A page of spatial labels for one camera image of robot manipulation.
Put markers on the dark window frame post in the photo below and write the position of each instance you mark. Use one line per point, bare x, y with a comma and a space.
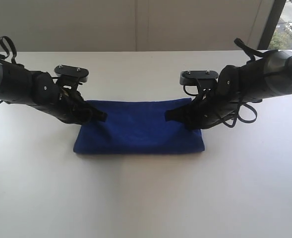
271, 23

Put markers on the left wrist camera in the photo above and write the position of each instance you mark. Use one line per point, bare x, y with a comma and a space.
70, 76

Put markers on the blue towel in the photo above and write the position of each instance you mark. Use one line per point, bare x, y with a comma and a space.
137, 128

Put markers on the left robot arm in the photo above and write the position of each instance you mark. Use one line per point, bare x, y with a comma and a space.
17, 83

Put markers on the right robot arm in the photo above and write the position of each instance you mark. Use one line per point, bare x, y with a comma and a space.
221, 95

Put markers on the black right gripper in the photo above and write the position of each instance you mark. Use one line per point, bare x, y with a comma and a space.
206, 113

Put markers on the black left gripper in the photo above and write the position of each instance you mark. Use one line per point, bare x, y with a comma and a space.
57, 103

